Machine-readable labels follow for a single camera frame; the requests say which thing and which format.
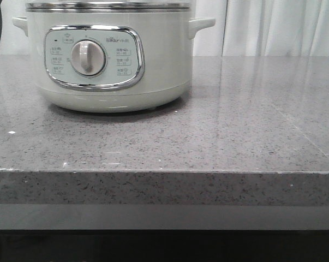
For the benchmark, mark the pale green electric cooking pot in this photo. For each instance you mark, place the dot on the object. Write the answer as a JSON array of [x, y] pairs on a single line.
[[111, 60]]

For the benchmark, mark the white pleated curtain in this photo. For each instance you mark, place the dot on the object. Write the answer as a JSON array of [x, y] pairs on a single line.
[[242, 28]]

